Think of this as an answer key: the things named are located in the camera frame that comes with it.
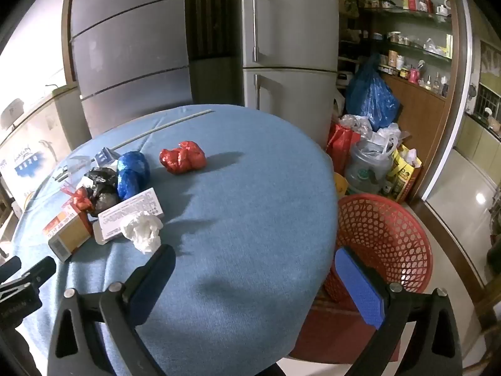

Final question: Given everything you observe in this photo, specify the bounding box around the red mesh basket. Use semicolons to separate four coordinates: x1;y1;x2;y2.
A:
323;194;434;302

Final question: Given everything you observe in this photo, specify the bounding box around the yellow plastic container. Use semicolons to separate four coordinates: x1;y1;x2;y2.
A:
334;172;349;198

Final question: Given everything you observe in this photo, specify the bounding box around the grey cabinet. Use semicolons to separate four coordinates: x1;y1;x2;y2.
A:
63;0;194;138

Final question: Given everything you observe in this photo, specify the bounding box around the clear crumpled plastic bag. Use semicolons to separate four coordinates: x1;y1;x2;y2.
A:
338;113;372;134

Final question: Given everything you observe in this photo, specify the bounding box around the wooden shelf cabinet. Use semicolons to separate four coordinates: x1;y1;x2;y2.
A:
337;0;470;204

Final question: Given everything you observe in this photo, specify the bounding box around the yellow paper bag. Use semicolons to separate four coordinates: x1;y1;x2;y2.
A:
385;145;423;204

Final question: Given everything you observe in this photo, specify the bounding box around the blue and white box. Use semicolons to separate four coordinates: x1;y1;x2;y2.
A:
94;147;120;169

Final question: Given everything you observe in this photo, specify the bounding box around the large blue plastic bag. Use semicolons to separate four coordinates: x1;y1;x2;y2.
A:
344;53;402;132

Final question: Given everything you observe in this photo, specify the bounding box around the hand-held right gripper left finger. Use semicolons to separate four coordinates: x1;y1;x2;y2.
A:
47;244;177;376

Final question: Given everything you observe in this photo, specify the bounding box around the clear plastic wrapper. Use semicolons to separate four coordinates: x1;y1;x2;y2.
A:
53;154;98;185

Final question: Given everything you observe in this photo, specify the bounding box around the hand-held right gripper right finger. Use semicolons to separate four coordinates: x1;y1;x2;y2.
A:
334;247;464;376

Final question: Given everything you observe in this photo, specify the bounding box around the thin grey strip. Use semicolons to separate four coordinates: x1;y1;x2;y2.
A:
111;109;217;151

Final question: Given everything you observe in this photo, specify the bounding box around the red plastic bag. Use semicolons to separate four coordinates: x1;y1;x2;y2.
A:
159;140;207;175

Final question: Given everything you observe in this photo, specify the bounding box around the metal rack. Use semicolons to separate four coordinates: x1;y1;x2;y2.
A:
487;192;501;279

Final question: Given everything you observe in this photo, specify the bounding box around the white cardboard box blue print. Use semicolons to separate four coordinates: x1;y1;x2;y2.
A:
0;82;85;204

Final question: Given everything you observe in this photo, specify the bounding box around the white printed medicine box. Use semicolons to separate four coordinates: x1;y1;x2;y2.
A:
94;188;165;243

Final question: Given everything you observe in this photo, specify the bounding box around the clear plastic bag bundle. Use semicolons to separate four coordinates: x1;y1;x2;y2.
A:
344;141;394;196

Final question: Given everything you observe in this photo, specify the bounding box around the shelf of jars and bottles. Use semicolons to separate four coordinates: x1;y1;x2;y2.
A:
340;0;455;95

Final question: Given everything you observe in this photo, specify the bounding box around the grey refrigerator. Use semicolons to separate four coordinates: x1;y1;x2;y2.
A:
239;0;341;145

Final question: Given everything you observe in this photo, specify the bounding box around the kitchen counter cabinet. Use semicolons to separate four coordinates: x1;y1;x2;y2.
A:
454;117;501;177

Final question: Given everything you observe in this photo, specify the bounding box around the red gift bag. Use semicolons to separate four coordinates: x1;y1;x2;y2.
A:
327;121;363;173

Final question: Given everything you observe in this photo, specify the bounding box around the tan box with red label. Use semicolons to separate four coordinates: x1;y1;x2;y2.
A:
42;200;95;263

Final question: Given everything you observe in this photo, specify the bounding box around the white tissue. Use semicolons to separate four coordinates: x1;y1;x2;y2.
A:
122;211;164;254

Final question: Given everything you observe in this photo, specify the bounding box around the blue tablecloth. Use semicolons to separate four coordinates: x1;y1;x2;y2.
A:
8;104;339;376

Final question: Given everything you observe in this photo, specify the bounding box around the dark red stool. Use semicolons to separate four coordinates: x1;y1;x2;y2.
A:
290;290;404;361

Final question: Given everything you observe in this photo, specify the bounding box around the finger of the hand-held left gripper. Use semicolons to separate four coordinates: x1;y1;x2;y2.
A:
0;257;21;283
21;256;56;286

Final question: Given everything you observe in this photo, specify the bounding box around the black plastic bag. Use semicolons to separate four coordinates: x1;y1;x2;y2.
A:
76;167;120;216

